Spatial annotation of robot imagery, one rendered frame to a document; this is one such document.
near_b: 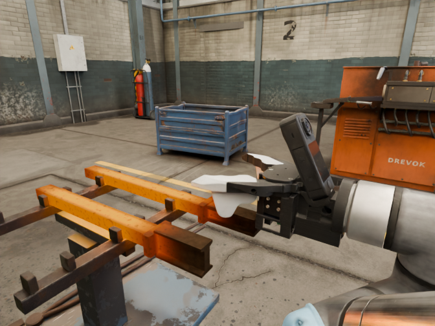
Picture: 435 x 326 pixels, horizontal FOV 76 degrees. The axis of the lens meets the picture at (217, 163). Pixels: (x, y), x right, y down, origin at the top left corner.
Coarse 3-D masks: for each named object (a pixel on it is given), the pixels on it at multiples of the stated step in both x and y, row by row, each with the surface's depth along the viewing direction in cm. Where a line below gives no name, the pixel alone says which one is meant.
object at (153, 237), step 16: (48, 192) 54; (64, 192) 54; (64, 208) 51; (80, 208) 48; (96, 208) 47; (112, 208) 47; (96, 224) 46; (112, 224) 44; (128, 224) 42; (144, 224) 42; (160, 224) 41; (144, 240) 39; (160, 240) 40; (176, 240) 37; (192, 240) 37; (208, 240) 37; (160, 256) 40; (176, 256) 39; (192, 256) 37; (208, 256) 37; (192, 272) 37
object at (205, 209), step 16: (112, 176) 62; (128, 176) 62; (144, 192) 56; (160, 192) 54; (176, 192) 54; (192, 208) 50; (208, 208) 48; (240, 208) 47; (224, 224) 47; (240, 224) 46
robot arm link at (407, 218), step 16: (400, 192) 31; (416, 192) 31; (400, 208) 30; (416, 208) 29; (432, 208) 29; (400, 224) 30; (416, 224) 29; (432, 224) 28; (400, 240) 30; (416, 240) 29; (432, 240) 28; (400, 256) 33; (416, 256) 30; (432, 256) 29; (416, 272) 30; (432, 272) 29
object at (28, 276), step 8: (0, 216) 47; (64, 256) 36; (72, 256) 36; (64, 264) 36; (72, 264) 36; (24, 272) 33; (24, 280) 32; (32, 280) 32; (24, 288) 33; (32, 288) 32
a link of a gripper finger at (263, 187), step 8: (232, 184) 37; (240, 184) 36; (248, 184) 36; (256, 184) 36; (264, 184) 36; (272, 184) 36; (280, 184) 36; (232, 192) 37; (240, 192) 37; (248, 192) 36; (256, 192) 36; (264, 192) 36; (272, 192) 37
